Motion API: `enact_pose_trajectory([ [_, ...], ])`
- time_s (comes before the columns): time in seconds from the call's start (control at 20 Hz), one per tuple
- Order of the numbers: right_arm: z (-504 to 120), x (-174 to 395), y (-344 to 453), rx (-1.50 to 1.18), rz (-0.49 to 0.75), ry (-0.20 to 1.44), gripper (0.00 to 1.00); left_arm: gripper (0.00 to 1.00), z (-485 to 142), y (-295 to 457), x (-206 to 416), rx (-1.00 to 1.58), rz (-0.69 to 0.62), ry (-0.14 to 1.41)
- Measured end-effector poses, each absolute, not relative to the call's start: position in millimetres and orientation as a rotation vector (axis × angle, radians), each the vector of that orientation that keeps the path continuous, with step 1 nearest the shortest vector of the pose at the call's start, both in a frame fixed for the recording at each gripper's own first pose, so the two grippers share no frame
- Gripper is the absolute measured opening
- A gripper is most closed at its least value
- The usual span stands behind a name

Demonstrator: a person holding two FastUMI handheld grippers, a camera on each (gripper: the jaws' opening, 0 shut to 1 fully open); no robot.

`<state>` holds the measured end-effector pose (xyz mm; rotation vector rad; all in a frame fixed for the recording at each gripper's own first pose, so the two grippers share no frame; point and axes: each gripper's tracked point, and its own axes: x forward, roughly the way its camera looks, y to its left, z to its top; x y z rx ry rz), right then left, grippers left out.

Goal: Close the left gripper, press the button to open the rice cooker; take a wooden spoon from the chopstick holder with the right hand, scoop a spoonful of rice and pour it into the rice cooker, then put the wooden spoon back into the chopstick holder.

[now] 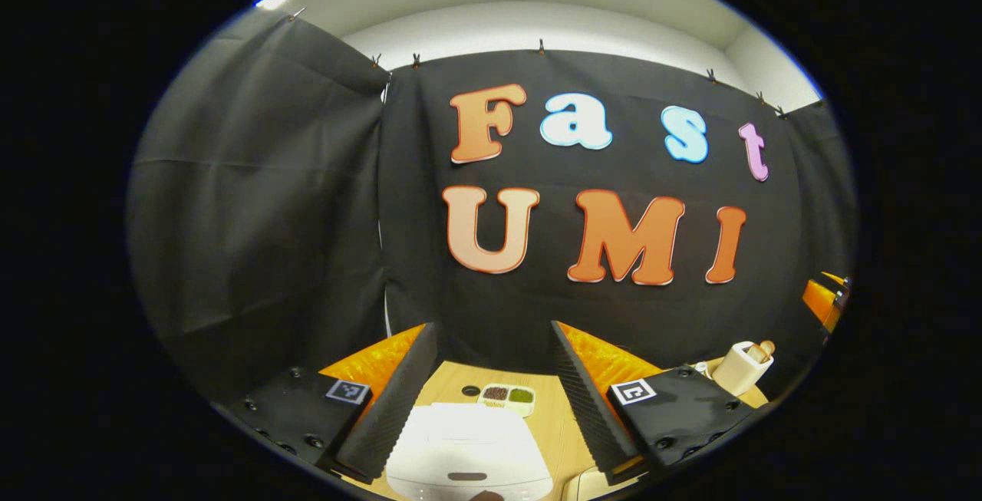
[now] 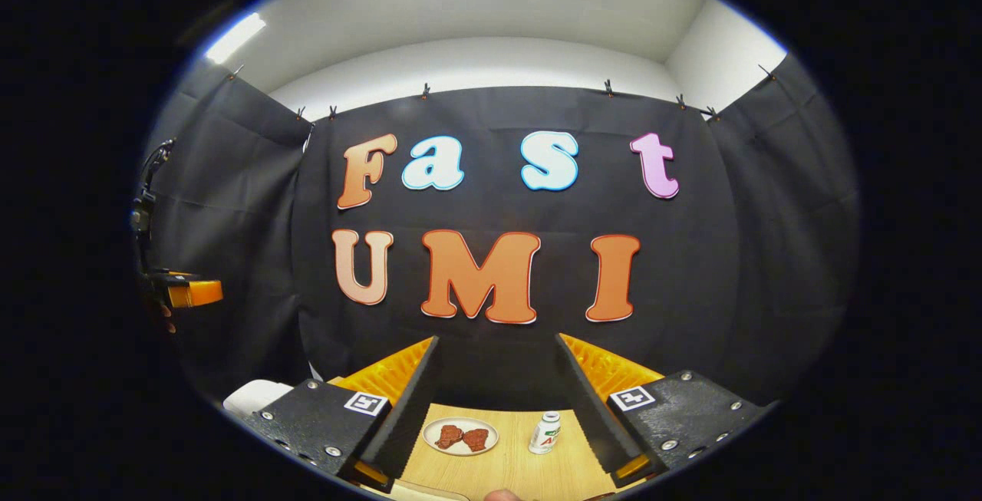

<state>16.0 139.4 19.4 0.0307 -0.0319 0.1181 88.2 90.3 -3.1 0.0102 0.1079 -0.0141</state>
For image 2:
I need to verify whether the black backdrop cloth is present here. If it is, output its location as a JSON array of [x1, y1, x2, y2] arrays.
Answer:
[[142, 56, 860, 410]]

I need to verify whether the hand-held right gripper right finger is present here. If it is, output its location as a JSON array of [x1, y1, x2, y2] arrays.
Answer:
[[555, 334, 778, 489]]

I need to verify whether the rectangular ceiling light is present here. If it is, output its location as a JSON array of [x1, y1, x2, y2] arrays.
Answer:
[[203, 12, 268, 64]]

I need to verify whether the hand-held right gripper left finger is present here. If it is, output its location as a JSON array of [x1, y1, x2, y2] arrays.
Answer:
[[240, 336, 442, 493]]

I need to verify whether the white rice cooker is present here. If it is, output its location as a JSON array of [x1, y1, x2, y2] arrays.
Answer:
[[222, 379, 296, 419]]

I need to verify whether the cream cutting board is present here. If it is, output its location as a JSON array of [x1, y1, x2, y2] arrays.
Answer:
[[384, 478, 473, 501]]

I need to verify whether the white bottle green cap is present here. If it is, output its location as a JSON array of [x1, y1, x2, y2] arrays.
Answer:
[[528, 411, 562, 456]]

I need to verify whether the white round plate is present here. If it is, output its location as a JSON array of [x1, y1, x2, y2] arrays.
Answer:
[[423, 417, 500, 457]]

